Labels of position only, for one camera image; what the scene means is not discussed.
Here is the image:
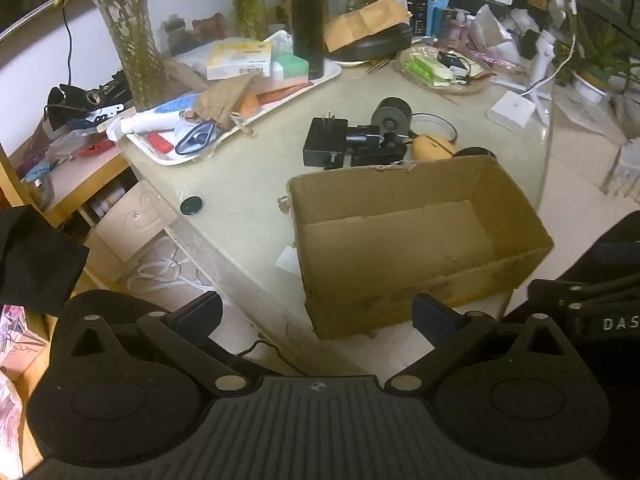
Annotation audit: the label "brown cardboard box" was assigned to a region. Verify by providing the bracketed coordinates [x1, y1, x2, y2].
[288, 156, 553, 339]

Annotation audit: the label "small black round cap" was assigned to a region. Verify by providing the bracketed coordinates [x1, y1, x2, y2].
[180, 196, 203, 216]

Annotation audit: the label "white power bank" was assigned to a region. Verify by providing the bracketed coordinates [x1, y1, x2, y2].
[486, 90, 536, 131]

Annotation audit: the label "white plastic tray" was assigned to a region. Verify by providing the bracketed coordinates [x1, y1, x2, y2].
[127, 60, 342, 167]

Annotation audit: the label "yellow round case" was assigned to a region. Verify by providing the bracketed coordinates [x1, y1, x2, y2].
[411, 134, 457, 162]

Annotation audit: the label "red small block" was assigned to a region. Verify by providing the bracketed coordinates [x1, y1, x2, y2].
[146, 132, 174, 155]

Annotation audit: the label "blue carabiner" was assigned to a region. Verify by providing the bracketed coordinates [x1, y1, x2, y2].
[175, 122, 216, 156]

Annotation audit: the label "black power adapter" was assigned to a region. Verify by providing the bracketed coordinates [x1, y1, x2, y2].
[303, 117, 348, 170]

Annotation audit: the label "brown cloth pouch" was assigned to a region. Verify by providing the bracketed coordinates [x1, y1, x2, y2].
[192, 74, 257, 129]

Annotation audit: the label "green wipe packets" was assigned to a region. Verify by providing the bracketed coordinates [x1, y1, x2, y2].
[402, 55, 456, 87]

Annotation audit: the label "glass dish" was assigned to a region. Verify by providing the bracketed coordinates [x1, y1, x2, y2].
[394, 44, 495, 96]

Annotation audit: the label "yellow white medicine box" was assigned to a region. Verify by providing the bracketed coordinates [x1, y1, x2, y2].
[205, 39, 272, 80]

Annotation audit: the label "green white box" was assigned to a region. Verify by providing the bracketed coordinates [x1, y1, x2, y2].
[271, 53, 309, 80]

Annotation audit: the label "white gimbal tripod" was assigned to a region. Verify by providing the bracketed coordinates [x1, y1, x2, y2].
[521, 0, 578, 127]

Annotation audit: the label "black zip case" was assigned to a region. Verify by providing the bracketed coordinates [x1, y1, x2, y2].
[328, 23, 412, 62]

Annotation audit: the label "glass vase with stems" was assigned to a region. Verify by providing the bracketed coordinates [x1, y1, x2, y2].
[93, 0, 171, 110]

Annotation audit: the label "black thermos bottle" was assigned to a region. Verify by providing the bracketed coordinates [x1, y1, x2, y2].
[291, 0, 326, 80]

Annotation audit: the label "metal ring band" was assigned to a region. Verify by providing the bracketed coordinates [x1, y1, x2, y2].
[411, 113, 458, 144]

